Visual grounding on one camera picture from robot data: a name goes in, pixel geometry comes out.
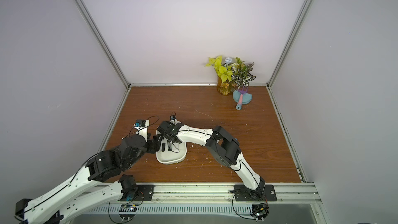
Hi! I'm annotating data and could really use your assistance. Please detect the pink purple toy rake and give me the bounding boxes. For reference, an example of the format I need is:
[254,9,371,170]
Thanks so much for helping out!
[237,87,248,110]

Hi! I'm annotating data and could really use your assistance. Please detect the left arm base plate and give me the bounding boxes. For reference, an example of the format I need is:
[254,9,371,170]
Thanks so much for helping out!
[119,184,155,202]

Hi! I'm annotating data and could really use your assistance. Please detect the amber vase with plants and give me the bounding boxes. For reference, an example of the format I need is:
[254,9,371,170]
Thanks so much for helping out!
[205,55,256,95]

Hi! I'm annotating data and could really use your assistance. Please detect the right controller board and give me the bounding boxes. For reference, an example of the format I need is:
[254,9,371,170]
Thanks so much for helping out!
[250,203,269,222]

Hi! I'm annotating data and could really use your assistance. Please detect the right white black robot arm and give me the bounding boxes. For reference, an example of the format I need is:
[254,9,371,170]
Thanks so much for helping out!
[154,120,265,195]

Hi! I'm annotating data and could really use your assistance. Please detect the controller board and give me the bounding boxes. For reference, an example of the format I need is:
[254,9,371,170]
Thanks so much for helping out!
[250,203,269,222]
[119,204,138,223]

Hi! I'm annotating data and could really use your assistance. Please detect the left controller board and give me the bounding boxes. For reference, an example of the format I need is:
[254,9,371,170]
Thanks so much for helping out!
[119,204,138,223]

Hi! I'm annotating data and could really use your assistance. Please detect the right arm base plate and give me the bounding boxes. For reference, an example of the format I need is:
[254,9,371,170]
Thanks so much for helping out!
[230,184,277,202]

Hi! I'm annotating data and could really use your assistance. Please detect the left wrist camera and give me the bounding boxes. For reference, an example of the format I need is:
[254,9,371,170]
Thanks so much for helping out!
[134,119,150,141]

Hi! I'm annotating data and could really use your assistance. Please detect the white plastic storage box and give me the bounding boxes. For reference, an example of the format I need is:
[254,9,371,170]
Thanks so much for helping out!
[156,120,187,165]

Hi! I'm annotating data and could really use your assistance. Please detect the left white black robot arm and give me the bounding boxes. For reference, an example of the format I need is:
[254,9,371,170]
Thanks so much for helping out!
[15,134,160,224]

